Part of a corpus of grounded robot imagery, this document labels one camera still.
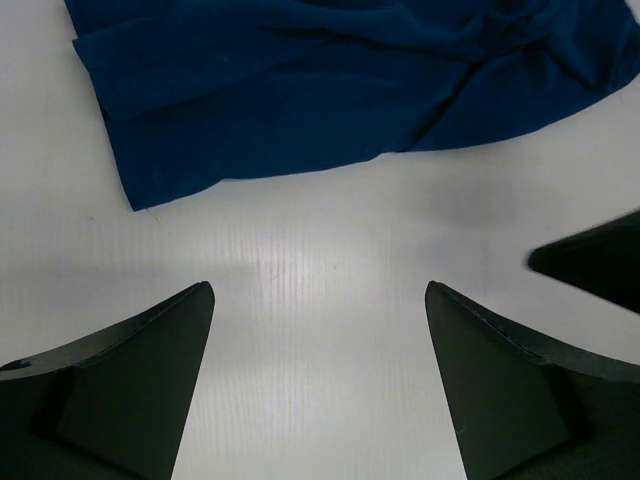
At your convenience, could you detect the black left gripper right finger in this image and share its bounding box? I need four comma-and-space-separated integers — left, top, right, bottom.
425, 281, 639, 479

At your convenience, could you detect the blue printed t shirt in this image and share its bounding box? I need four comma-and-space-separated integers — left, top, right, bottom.
66, 1, 639, 210

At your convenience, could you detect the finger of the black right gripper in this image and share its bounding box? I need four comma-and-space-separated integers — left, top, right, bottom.
528, 211, 639, 313

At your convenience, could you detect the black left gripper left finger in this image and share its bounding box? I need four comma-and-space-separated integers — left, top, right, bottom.
1, 281, 215, 479

